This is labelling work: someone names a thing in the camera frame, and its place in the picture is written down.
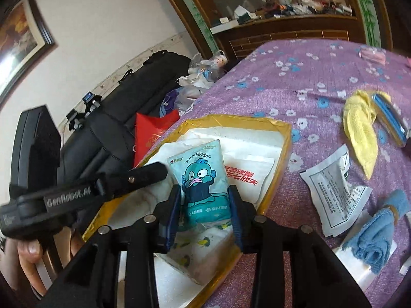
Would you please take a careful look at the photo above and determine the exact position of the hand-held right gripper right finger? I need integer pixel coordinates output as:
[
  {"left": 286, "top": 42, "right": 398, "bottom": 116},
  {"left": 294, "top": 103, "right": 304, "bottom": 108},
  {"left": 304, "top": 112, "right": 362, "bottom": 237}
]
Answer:
[{"left": 227, "top": 186, "right": 363, "bottom": 308}]

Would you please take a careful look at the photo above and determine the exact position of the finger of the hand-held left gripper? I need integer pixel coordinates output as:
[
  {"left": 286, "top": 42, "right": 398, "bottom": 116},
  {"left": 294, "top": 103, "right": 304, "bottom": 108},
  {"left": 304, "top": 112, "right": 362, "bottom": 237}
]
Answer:
[{"left": 93, "top": 162, "right": 168, "bottom": 200}]

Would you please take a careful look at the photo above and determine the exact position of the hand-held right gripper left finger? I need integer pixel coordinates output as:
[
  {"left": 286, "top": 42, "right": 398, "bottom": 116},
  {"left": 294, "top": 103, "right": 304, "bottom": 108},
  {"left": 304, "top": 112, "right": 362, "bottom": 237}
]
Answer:
[{"left": 35, "top": 184, "right": 182, "bottom": 308}]

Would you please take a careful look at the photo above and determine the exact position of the teal cartoon tissue pack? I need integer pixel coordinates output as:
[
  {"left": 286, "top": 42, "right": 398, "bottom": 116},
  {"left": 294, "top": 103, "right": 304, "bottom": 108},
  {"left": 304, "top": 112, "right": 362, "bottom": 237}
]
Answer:
[{"left": 167, "top": 139, "right": 232, "bottom": 228}]

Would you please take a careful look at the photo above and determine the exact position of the yellow wooden tray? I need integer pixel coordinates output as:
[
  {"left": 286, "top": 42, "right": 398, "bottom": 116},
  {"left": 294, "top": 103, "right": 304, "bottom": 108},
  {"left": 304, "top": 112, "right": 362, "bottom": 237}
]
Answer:
[{"left": 82, "top": 114, "right": 293, "bottom": 308}]

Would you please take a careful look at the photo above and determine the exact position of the white green printed packet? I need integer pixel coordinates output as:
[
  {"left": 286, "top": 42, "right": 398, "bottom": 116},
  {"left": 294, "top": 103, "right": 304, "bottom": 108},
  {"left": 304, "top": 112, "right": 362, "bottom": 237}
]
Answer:
[{"left": 300, "top": 144, "right": 373, "bottom": 238}]

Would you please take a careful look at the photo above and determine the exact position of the yellow towel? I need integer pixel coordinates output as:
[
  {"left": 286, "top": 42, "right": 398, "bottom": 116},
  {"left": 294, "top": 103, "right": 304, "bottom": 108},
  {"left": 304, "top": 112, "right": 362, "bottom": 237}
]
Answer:
[{"left": 343, "top": 90, "right": 379, "bottom": 180}]

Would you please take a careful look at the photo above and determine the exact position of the black blue pack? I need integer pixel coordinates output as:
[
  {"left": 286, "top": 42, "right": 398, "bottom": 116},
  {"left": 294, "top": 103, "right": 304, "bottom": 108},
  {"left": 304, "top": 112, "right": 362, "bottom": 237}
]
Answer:
[{"left": 371, "top": 92, "right": 411, "bottom": 149}]

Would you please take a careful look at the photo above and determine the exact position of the person's left hand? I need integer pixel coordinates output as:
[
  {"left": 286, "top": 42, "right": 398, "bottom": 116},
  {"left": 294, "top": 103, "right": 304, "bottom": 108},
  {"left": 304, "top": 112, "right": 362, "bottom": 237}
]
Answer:
[{"left": 6, "top": 240, "right": 49, "bottom": 296}]

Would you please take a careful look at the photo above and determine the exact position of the red shopping bag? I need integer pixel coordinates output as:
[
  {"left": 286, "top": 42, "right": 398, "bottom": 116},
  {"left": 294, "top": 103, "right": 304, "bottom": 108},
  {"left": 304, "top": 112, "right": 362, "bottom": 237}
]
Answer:
[{"left": 133, "top": 109, "right": 180, "bottom": 169}]

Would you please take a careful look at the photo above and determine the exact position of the white cartoon printed pack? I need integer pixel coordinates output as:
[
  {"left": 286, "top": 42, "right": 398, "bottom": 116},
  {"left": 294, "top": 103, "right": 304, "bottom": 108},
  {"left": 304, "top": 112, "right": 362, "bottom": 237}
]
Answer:
[{"left": 167, "top": 225, "right": 235, "bottom": 286}]

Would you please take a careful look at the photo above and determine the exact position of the small black clamp device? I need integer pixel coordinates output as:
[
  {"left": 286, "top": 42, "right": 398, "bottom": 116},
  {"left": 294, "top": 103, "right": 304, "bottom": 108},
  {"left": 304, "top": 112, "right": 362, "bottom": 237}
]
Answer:
[
  {"left": 83, "top": 92, "right": 103, "bottom": 113},
  {"left": 66, "top": 109, "right": 86, "bottom": 132}
]

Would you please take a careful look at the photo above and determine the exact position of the white packet with red print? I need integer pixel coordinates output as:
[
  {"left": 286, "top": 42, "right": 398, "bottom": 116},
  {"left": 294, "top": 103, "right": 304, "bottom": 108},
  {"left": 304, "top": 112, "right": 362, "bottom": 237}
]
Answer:
[{"left": 221, "top": 156, "right": 278, "bottom": 206}]

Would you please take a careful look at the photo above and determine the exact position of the purple fabric item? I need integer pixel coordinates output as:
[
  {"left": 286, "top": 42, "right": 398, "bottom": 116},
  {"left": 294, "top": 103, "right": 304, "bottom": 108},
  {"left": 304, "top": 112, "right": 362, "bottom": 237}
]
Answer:
[{"left": 159, "top": 90, "right": 180, "bottom": 119}]

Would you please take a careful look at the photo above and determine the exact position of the black sofa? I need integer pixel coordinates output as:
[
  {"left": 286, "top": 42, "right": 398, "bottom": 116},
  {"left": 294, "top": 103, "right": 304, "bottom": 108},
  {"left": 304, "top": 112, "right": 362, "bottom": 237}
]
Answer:
[{"left": 56, "top": 50, "right": 193, "bottom": 187}]

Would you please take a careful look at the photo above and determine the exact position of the white plastic bag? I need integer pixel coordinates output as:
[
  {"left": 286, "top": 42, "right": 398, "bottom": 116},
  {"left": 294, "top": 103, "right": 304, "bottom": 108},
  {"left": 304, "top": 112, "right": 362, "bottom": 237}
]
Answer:
[{"left": 175, "top": 74, "right": 212, "bottom": 110}]

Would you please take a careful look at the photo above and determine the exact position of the clear bag with bottles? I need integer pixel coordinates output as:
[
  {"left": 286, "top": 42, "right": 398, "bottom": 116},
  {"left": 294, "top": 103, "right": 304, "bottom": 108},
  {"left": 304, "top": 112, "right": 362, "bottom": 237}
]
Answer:
[{"left": 189, "top": 51, "right": 228, "bottom": 84}]

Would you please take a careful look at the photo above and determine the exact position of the blue towel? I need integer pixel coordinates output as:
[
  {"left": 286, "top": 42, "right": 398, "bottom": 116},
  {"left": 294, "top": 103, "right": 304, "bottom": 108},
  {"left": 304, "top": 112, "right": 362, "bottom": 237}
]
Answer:
[{"left": 341, "top": 189, "right": 411, "bottom": 275}]

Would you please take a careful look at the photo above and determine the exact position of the purple floral cloth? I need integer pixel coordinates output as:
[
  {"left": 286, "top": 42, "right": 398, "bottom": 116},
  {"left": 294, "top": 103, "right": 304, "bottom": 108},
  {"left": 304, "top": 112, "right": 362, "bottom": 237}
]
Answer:
[{"left": 180, "top": 38, "right": 411, "bottom": 308}]

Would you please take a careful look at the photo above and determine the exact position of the white flat box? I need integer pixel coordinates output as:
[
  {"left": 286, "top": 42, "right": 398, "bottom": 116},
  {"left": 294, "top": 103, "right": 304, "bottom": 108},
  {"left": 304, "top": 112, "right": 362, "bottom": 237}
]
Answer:
[{"left": 210, "top": 19, "right": 240, "bottom": 34}]

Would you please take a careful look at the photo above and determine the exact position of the small pink cloth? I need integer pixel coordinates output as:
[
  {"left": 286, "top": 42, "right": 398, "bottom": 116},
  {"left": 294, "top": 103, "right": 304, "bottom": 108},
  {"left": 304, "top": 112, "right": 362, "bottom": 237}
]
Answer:
[{"left": 359, "top": 46, "right": 389, "bottom": 66}]

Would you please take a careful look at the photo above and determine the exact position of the clutter of small items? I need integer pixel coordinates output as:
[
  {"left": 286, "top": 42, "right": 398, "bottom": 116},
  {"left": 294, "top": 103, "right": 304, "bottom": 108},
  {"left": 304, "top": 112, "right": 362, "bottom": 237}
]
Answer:
[{"left": 234, "top": 0, "right": 357, "bottom": 18}]

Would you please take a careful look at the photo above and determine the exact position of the framed wall picture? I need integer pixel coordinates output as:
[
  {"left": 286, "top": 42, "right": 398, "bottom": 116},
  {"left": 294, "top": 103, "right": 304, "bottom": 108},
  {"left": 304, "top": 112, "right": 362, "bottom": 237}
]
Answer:
[{"left": 0, "top": 0, "right": 57, "bottom": 110}]

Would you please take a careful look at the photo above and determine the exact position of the bamboo painted wooden frame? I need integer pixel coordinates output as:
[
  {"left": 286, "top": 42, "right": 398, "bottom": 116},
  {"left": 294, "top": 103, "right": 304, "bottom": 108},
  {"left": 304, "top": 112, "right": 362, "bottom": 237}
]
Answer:
[{"left": 151, "top": 0, "right": 395, "bottom": 61}]

